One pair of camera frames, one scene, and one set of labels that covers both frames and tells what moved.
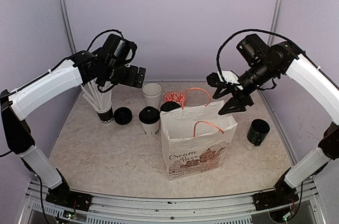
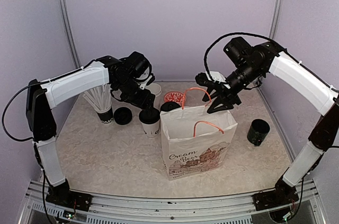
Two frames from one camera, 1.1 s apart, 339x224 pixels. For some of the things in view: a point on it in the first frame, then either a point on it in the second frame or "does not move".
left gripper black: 131,80 → 144,101
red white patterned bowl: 175,96 does not move
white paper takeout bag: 195,140 does not move
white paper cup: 151,130 does not move
